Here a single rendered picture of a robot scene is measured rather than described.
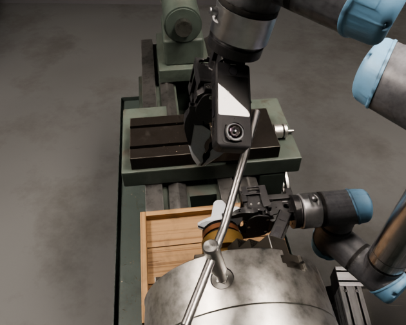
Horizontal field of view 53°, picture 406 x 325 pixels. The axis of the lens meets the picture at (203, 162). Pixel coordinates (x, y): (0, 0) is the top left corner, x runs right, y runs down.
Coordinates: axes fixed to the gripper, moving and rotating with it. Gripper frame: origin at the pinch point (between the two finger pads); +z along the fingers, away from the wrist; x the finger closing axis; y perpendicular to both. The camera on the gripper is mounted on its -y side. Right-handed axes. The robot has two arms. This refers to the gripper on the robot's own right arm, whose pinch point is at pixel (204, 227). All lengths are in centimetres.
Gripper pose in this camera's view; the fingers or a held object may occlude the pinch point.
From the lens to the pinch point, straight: 83.7
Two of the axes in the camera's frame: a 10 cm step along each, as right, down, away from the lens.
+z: -9.9, 0.8, -0.8
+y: -1.1, -7.0, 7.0
